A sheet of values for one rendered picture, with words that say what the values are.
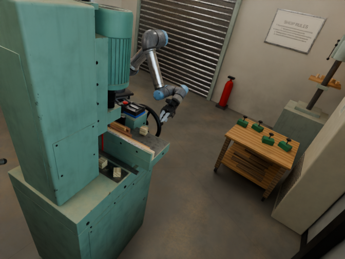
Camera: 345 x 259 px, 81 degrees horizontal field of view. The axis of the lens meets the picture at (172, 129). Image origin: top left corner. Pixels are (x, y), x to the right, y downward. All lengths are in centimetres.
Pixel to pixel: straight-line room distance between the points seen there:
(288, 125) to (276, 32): 148
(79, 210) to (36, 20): 68
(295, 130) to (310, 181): 103
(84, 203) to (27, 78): 55
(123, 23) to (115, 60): 14
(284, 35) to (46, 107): 337
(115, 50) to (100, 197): 62
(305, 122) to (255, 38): 160
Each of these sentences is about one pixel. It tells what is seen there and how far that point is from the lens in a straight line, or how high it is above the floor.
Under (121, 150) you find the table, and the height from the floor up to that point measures 88.
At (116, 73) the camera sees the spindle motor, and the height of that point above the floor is 128.
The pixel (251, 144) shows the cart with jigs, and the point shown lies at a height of 53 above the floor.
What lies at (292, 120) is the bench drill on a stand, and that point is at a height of 60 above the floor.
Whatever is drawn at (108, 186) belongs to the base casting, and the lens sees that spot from 102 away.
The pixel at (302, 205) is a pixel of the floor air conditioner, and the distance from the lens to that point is 216.
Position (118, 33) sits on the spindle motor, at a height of 143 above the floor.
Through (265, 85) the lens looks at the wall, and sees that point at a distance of 377.
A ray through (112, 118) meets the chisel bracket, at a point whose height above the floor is 102.
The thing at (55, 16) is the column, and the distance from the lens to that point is 65.
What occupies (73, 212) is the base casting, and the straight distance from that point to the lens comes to 96.
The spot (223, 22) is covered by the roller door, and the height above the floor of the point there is 136.
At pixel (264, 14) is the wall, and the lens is 373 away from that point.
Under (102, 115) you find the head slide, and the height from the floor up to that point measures 110.
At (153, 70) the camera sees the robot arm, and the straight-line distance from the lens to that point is 148.
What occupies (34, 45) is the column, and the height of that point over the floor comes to 143.
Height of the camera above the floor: 159
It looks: 33 degrees down
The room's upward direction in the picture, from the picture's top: 13 degrees clockwise
